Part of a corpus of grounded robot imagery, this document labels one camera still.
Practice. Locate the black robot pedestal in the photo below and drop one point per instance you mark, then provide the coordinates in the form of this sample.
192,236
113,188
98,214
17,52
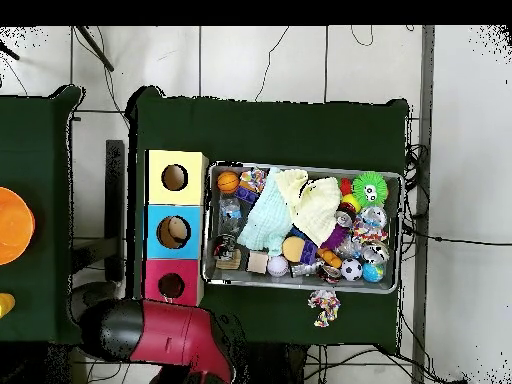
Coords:
272,364

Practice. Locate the cream yellow cloth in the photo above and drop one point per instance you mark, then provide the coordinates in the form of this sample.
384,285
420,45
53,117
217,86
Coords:
316,208

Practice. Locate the crushed black drink can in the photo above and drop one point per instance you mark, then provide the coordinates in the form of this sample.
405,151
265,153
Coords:
225,246

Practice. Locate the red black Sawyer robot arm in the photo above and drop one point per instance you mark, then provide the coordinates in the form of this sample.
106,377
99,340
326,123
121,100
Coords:
168,336

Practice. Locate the dark green table cloth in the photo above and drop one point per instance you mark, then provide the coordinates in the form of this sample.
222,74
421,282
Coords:
280,132
36,144

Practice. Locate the purple plastic toy block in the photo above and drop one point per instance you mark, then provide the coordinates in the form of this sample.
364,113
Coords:
246,194

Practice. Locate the orange bowl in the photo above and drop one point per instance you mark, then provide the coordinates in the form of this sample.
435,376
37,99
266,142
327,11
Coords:
14,226

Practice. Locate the small toy soccer ball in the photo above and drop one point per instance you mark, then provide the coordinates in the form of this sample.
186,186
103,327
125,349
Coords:
352,270

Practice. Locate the black upright panel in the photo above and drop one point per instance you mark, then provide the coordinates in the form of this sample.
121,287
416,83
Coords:
114,200

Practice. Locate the orange toy basketball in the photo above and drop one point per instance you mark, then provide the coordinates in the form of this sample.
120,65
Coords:
228,182

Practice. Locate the mint green cloth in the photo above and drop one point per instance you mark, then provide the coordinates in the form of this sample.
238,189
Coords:
268,228

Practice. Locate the shallow metal mesh bin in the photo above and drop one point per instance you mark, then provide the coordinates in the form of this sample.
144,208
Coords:
394,240

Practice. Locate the white toy baseball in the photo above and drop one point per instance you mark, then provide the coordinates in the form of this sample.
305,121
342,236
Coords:
277,266

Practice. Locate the crushed clear water bottle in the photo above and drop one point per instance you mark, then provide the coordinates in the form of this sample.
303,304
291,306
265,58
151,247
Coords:
230,216

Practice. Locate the green spiky ball with eyes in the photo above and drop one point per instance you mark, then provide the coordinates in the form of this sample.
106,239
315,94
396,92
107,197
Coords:
362,186

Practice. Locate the plain wooden cube block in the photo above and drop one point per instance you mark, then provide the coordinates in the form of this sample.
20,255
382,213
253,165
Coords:
257,262

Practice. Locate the wooden box with three holes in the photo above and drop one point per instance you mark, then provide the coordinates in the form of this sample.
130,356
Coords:
160,248

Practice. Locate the black tripod leg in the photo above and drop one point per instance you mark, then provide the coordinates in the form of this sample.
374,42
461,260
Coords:
96,48
10,52

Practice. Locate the small yellow object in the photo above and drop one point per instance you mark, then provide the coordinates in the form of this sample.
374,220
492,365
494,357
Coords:
5,305

